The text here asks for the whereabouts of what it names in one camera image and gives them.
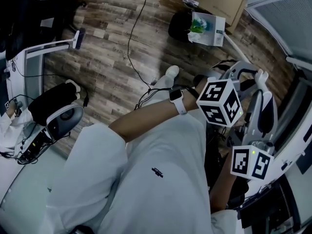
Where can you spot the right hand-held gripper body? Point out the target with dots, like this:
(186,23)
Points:
(251,162)

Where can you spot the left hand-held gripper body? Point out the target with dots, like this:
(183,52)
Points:
(219,101)

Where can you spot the black waste bin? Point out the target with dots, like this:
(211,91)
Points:
(176,28)

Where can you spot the person's left forearm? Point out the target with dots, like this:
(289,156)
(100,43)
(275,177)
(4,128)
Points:
(146,118)

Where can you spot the white broom black bristles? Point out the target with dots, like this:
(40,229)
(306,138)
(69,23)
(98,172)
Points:
(79,39)

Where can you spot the white desk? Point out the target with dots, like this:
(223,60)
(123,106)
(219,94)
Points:
(41,51)
(292,140)

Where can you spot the person's white right shoe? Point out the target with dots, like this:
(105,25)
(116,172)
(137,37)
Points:
(171,71)

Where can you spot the white wristwatch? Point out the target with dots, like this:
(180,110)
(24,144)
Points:
(176,96)

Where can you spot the person's white shirt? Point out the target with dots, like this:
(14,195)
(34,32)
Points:
(158,191)

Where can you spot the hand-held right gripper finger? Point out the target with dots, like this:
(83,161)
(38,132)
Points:
(254,116)
(270,116)

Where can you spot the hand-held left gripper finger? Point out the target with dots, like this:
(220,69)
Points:
(247,84)
(243,64)

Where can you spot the person's right forearm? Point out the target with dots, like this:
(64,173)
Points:
(221,191)

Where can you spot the flat cardboard box red label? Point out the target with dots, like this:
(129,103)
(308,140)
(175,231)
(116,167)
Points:
(237,21)

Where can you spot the person's light trousers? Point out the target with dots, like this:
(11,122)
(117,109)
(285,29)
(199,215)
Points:
(165,84)

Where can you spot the small white gadget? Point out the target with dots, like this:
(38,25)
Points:
(190,1)

